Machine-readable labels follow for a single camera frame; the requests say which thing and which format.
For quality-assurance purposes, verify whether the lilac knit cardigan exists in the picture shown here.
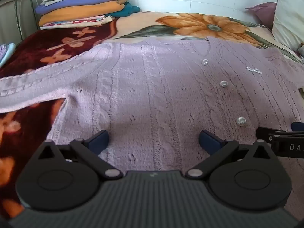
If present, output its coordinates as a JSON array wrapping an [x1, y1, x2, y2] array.
[[0, 37, 304, 219]]

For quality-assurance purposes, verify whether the floral plush blanket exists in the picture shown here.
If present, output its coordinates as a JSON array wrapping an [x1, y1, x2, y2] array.
[[0, 11, 304, 220]]

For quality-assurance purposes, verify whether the white pillow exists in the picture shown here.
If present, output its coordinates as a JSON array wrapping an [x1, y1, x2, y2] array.
[[272, 0, 304, 57]]

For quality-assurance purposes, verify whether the light blue folded cloth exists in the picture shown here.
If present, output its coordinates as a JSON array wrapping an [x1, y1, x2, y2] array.
[[0, 43, 16, 67]]

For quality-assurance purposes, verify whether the mauve pillow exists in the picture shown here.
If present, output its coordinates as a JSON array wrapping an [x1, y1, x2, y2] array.
[[245, 2, 278, 30]]

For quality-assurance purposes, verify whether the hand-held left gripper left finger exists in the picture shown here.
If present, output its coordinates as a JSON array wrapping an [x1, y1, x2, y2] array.
[[36, 130, 123, 180]]

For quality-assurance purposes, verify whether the orange folded cloth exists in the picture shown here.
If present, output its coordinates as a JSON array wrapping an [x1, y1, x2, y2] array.
[[38, 0, 126, 26]]

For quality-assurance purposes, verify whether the purple folded cloth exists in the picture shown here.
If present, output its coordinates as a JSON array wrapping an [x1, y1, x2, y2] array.
[[36, 0, 121, 15]]

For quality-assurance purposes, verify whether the printed pink folded cloth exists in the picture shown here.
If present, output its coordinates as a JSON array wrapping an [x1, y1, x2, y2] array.
[[40, 15, 114, 30]]

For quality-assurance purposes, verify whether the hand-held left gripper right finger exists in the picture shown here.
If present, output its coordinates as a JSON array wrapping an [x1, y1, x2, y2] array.
[[185, 129, 273, 179]]

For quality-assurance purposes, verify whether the metal bed headboard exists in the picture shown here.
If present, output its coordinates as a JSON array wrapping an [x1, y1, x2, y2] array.
[[0, 0, 55, 45]]

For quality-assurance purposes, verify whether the teal cloth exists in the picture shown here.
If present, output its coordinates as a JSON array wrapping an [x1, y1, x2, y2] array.
[[112, 2, 141, 17]]

